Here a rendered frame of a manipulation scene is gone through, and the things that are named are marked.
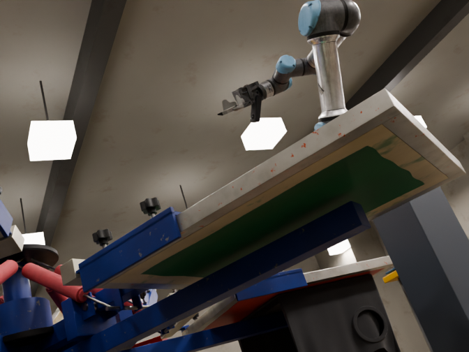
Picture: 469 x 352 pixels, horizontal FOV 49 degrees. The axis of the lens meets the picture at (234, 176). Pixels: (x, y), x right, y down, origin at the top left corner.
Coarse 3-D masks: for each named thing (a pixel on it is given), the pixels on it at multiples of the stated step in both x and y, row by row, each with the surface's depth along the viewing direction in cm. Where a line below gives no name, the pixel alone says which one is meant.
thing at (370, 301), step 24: (312, 288) 201; (336, 288) 206; (360, 288) 211; (288, 312) 192; (312, 312) 196; (336, 312) 201; (360, 312) 206; (384, 312) 210; (312, 336) 192; (336, 336) 196; (360, 336) 199; (384, 336) 203
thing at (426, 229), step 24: (432, 192) 172; (384, 216) 174; (408, 216) 165; (432, 216) 166; (384, 240) 175; (408, 240) 166; (432, 240) 160; (456, 240) 164; (408, 264) 167; (432, 264) 158; (456, 264) 159; (408, 288) 167; (432, 288) 159; (456, 288) 153; (432, 312) 160; (456, 312) 152; (432, 336) 160; (456, 336) 153
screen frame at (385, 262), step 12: (348, 264) 206; (360, 264) 208; (372, 264) 211; (384, 264) 213; (312, 276) 196; (324, 276) 198; (336, 276) 201; (228, 300) 183; (204, 312) 202; (216, 312) 193; (192, 324) 214; (204, 324) 204
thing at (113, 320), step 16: (64, 304) 153; (80, 304) 153; (64, 320) 151; (80, 320) 150; (96, 320) 155; (112, 320) 160; (0, 336) 153; (48, 336) 162; (64, 336) 157; (80, 336) 148
